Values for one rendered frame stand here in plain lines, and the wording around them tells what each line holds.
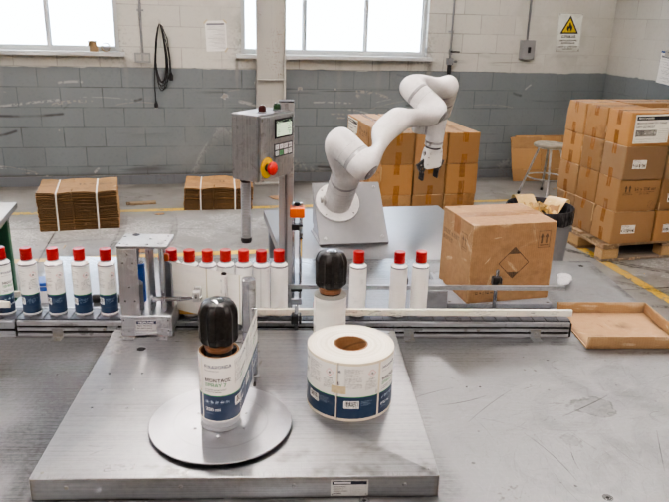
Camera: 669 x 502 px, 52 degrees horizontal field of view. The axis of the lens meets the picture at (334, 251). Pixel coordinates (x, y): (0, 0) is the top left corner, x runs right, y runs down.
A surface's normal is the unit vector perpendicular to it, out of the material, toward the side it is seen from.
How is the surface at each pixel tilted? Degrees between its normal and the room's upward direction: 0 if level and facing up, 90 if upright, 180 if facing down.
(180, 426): 0
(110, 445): 0
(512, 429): 0
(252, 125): 90
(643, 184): 87
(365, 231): 45
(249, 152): 90
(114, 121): 90
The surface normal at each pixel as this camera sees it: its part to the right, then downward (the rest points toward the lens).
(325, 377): -0.61, 0.24
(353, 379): 0.04, 0.33
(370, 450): 0.03, -0.95
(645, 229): 0.29, 0.32
